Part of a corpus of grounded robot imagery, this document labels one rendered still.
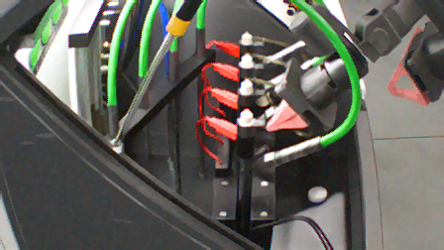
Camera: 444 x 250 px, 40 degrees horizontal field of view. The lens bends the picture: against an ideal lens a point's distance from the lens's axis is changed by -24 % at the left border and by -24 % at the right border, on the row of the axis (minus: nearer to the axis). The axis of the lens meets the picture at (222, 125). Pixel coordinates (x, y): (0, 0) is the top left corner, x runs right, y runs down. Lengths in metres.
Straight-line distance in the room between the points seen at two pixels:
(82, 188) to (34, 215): 0.11
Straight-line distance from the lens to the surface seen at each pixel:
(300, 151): 1.03
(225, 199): 1.24
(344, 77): 1.04
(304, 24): 1.02
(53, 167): 0.79
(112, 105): 1.15
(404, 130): 3.18
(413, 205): 2.77
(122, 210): 0.81
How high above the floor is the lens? 1.79
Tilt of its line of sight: 35 degrees down
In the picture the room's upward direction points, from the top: straight up
